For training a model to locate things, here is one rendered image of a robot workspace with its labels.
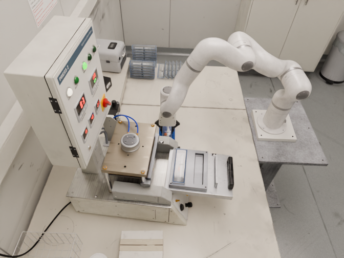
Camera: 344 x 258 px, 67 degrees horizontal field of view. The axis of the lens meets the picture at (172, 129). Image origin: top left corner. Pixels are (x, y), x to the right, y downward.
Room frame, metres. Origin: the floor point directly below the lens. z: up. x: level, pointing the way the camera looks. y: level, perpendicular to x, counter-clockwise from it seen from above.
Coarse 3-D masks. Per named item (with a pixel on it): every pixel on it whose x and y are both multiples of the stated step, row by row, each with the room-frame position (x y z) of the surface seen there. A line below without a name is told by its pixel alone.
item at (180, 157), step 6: (180, 150) 0.74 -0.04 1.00; (186, 150) 0.75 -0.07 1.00; (180, 156) 0.71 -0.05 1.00; (186, 156) 0.71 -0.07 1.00; (180, 162) 0.68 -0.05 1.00; (174, 168) 0.64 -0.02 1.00; (180, 168) 0.64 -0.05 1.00; (174, 174) 0.61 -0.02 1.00; (180, 174) 0.62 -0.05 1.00; (174, 180) 0.58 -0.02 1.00; (180, 180) 0.59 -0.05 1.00
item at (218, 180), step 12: (216, 156) 0.72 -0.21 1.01; (228, 156) 0.75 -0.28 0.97; (168, 168) 0.66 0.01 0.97; (216, 168) 0.65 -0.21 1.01; (168, 180) 0.60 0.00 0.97; (216, 180) 0.59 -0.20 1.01; (228, 180) 0.62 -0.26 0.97; (180, 192) 0.55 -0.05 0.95; (192, 192) 0.55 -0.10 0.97; (204, 192) 0.55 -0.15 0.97; (216, 192) 0.55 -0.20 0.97; (228, 192) 0.56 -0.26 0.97
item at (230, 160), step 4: (228, 160) 0.70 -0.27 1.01; (232, 160) 0.70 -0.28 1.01; (228, 164) 0.68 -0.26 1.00; (232, 164) 0.68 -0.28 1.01; (228, 168) 0.66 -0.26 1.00; (232, 168) 0.66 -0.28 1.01; (228, 172) 0.65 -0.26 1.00; (232, 172) 0.64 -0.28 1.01; (228, 176) 0.63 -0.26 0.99; (232, 176) 0.62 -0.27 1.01; (232, 180) 0.60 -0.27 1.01; (232, 184) 0.58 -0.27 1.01; (228, 188) 0.58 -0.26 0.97; (232, 188) 0.57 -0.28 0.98
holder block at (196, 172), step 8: (192, 152) 0.75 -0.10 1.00; (200, 152) 0.75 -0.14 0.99; (192, 160) 0.70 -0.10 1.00; (200, 160) 0.71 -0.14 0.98; (192, 168) 0.65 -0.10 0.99; (200, 168) 0.67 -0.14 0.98; (192, 176) 0.61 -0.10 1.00; (200, 176) 0.63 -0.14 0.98; (176, 184) 0.57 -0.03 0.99; (184, 184) 0.57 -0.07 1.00; (192, 184) 0.57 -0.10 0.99; (200, 184) 0.58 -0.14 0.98
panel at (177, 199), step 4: (176, 196) 0.57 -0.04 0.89; (180, 196) 0.59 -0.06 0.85; (184, 196) 0.61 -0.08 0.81; (188, 196) 0.64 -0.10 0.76; (172, 200) 0.53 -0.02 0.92; (176, 200) 0.54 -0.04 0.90; (180, 200) 0.57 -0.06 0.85; (184, 200) 0.59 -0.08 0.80; (188, 200) 0.62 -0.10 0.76; (176, 204) 0.53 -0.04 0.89; (180, 204) 0.55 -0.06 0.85; (184, 204) 0.58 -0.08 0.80; (176, 208) 0.52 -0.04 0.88; (180, 208) 0.53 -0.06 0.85; (184, 208) 0.56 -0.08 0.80; (180, 212) 0.52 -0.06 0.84; (184, 212) 0.54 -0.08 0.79; (184, 216) 0.52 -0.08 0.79
